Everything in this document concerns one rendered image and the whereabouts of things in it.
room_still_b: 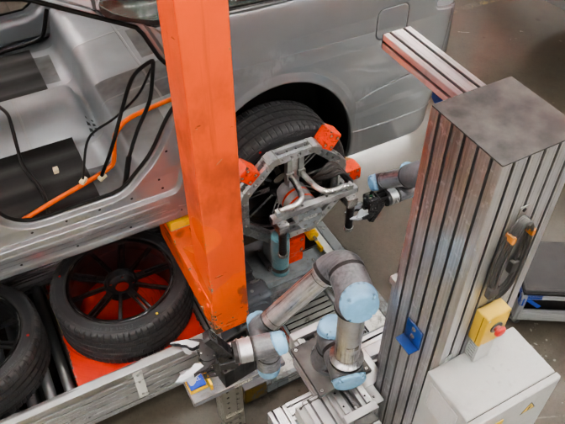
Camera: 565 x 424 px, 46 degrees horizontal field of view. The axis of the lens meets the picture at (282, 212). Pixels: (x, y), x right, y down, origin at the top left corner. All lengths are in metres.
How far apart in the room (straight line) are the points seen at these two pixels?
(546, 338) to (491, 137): 2.37
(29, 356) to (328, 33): 1.88
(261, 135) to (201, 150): 0.73
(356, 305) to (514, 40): 4.37
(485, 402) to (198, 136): 1.18
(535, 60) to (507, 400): 4.08
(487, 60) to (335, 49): 2.89
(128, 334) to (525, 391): 1.71
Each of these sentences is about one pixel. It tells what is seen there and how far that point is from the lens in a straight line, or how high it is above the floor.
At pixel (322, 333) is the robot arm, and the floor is 1.04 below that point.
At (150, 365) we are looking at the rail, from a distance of 3.07.
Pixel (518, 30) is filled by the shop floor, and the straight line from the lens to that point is 6.18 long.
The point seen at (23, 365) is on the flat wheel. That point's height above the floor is 0.49.
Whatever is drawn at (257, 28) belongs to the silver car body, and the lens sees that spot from 2.69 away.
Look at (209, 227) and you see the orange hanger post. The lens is 2.42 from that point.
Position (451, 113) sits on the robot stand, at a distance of 1.60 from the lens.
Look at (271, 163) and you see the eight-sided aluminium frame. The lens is 2.80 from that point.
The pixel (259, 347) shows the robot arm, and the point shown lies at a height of 1.25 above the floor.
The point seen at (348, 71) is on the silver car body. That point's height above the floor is 1.27.
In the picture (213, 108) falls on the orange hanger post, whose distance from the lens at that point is 2.09.
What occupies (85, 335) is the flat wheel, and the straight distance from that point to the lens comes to 3.09.
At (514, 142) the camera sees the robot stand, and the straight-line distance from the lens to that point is 1.55.
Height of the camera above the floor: 2.97
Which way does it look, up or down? 46 degrees down
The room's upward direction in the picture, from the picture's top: straight up
